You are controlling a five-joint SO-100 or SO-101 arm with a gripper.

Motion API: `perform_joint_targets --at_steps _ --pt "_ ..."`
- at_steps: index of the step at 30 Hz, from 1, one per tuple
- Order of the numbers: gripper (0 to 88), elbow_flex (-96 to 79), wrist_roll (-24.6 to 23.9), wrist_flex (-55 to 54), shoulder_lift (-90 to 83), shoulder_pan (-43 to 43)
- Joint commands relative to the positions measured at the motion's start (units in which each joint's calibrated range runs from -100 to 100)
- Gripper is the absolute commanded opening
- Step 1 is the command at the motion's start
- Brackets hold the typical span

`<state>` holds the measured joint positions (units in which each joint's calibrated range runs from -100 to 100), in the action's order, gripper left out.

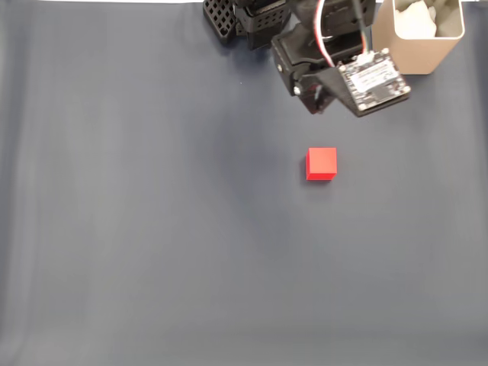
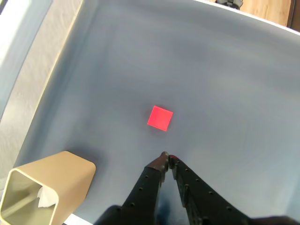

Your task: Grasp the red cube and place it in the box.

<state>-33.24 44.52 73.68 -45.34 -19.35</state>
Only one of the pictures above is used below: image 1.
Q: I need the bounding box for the red cube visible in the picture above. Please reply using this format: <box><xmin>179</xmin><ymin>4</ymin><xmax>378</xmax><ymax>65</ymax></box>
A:
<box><xmin>305</xmin><ymin>147</ymin><xmax>338</xmax><ymax>181</ymax></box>

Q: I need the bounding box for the beige rounded box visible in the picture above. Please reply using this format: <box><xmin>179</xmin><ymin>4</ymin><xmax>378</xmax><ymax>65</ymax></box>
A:
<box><xmin>371</xmin><ymin>0</ymin><xmax>467</xmax><ymax>76</ymax></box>

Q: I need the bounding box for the white crumpled paper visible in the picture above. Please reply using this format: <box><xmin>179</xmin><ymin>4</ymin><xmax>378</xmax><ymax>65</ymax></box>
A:
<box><xmin>394</xmin><ymin>0</ymin><xmax>439</xmax><ymax>40</ymax></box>

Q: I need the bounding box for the dark grey table mat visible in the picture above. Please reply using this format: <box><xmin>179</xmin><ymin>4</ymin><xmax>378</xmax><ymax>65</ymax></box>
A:
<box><xmin>0</xmin><ymin>2</ymin><xmax>488</xmax><ymax>366</ymax></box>

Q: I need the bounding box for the red white servo cable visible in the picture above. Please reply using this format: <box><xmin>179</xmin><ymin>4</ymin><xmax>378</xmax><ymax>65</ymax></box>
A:
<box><xmin>308</xmin><ymin>0</ymin><xmax>337</xmax><ymax>68</ymax></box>

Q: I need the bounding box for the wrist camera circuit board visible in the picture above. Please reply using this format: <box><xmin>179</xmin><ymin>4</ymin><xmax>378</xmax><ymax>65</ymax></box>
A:
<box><xmin>323</xmin><ymin>48</ymin><xmax>413</xmax><ymax>118</ymax></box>

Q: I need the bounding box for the black camera cable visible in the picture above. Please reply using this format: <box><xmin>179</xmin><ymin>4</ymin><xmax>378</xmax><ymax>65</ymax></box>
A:
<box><xmin>351</xmin><ymin>0</ymin><xmax>373</xmax><ymax>62</ymax></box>

